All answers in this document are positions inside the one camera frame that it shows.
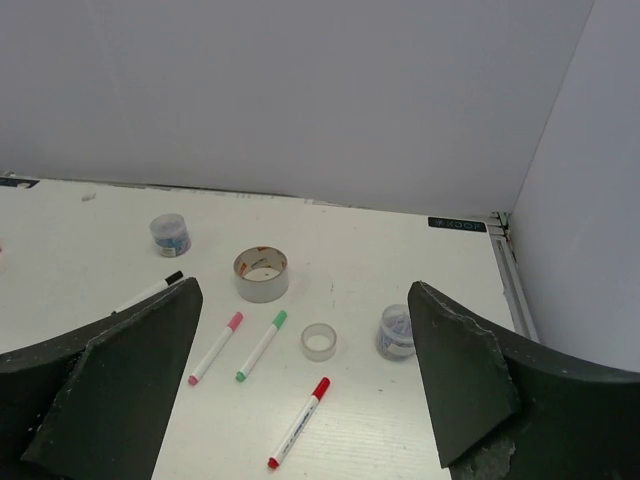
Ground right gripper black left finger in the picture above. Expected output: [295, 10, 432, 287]
[1, 278, 203, 479]

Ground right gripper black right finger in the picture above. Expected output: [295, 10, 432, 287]
[408, 282, 639, 479]

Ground pink capped white marker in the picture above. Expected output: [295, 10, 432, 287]
[187, 312, 244, 386]

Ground clear jar of paper clips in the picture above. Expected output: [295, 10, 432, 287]
[375, 304, 416, 361]

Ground black capped white marker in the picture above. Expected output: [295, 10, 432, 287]
[112, 270, 184, 314]

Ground green capped white marker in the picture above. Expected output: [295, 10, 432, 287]
[235, 310, 288, 383]

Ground red capped white marker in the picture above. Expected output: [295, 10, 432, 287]
[267, 377, 331, 470]

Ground small clear tape roll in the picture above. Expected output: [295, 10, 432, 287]
[300, 323, 338, 362]

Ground black label right corner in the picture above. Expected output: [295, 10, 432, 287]
[427, 216, 487, 233]

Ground black label corner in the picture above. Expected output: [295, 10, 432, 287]
[0, 176, 39, 189]
[427, 216, 487, 233]

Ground large white tape roll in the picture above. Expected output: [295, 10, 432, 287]
[233, 246, 289, 303]

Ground black label left corner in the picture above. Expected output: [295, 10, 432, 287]
[0, 176, 39, 189]

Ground aluminium rail right edge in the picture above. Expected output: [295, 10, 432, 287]
[487, 212, 539, 342]

